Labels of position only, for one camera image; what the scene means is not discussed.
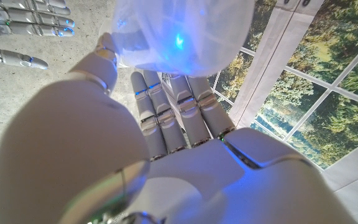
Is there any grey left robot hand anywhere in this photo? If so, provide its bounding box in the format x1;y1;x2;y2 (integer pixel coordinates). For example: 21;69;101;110
0;32;357;224

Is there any printed window forest backdrop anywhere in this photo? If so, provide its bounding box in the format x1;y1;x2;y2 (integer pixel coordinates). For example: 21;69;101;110
208;0;358;224

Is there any large clear plastic syringe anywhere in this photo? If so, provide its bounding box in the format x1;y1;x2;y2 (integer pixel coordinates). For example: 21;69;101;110
99;0;256;78

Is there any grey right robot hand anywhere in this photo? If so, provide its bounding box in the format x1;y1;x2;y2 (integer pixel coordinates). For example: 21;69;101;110
0;0;76;70

